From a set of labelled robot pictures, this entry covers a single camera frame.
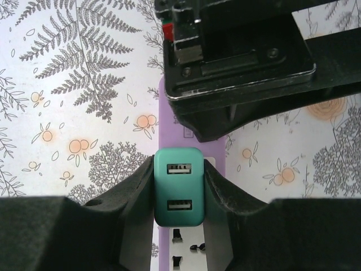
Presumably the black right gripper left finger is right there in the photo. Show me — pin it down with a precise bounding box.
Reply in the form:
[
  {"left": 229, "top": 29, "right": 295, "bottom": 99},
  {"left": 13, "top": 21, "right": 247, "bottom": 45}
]
[{"left": 0, "top": 156, "right": 156, "bottom": 271}]

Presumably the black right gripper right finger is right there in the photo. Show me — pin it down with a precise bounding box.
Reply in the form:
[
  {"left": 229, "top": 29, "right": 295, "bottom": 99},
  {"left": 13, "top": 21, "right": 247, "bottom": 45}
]
[{"left": 202, "top": 158, "right": 361, "bottom": 271}]

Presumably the teal dual USB charger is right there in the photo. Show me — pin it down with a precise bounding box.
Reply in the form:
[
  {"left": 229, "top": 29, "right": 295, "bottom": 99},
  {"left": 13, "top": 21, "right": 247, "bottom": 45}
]
[{"left": 153, "top": 147, "right": 205, "bottom": 228}]

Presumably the purple power strip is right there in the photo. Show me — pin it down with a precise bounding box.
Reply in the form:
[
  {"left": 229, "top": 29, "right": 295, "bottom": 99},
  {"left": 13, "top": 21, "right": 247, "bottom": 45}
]
[{"left": 151, "top": 76, "right": 228, "bottom": 271}]

